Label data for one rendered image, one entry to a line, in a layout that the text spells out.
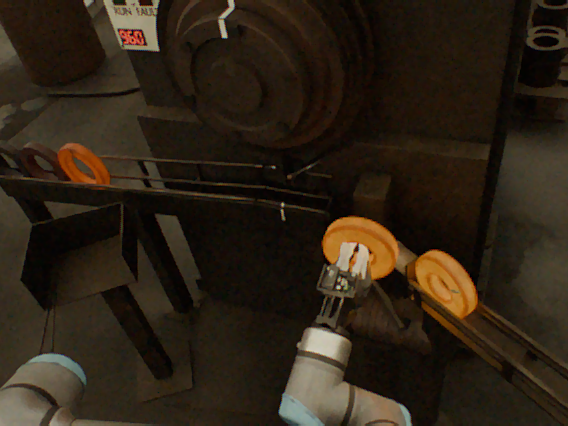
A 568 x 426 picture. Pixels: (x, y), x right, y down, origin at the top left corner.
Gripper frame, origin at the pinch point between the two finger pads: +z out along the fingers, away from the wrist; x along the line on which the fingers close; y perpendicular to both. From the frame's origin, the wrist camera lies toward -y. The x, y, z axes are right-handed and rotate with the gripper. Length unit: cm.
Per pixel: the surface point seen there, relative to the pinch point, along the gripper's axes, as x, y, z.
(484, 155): -20.1, -5.5, 29.4
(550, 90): -43, -118, 155
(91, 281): 73, -21, -18
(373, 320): -1.5, -32.5, -5.5
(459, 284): -20.2, -7.8, -1.0
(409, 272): -9.1, -16.1, 2.6
